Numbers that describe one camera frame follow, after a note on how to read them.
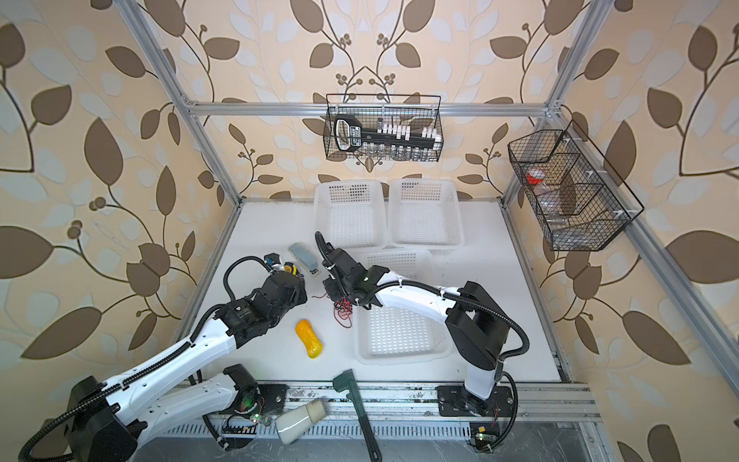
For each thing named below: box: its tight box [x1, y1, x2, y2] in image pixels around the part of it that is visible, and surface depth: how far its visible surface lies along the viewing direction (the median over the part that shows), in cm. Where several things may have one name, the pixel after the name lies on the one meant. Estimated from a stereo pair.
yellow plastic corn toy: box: [294, 318, 325, 360], surface depth 84 cm
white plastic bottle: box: [275, 398, 327, 445], surface depth 69 cm
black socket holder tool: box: [333, 113, 441, 152], surface depth 84 cm
